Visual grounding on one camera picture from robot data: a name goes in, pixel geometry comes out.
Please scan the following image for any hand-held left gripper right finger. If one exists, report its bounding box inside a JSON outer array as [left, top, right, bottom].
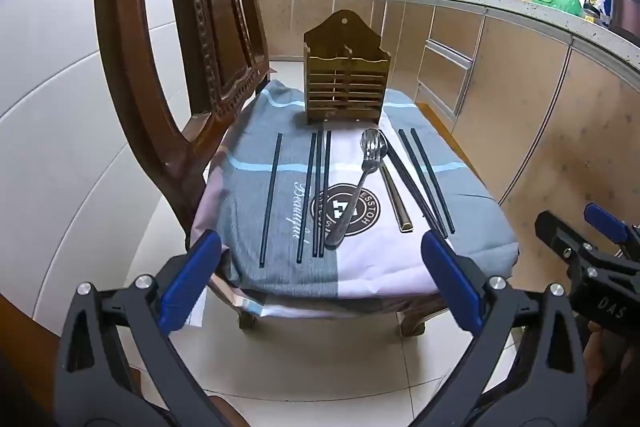
[[415, 230, 589, 427]]

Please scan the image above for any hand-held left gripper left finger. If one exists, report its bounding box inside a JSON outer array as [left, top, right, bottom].
[[54, 229, 224, 427]]

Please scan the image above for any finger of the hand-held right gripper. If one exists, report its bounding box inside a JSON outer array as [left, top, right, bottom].
[[534, 210, 597, 269], [584, 202, 640, 259]]

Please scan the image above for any silver fork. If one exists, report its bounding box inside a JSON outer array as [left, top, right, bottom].
[[325, 139, 388, 251]]

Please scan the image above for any wooden slatted utensil holder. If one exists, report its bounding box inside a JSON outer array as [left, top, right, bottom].
[[302, 9, 391, 128]]

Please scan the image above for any person's right hand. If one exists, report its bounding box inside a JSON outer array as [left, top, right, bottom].
[[582, 320, 640, 413]]

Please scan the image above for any grey pink printed cloth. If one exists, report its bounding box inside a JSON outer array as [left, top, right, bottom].
[[187, 79, 519, 323]]

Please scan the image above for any dark kitchen appliance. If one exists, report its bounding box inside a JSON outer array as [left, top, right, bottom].
[[611, 0, 640, 35]]

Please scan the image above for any carved wooden chair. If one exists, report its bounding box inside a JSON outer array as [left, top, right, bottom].
[[92, 0, 501, 338]]

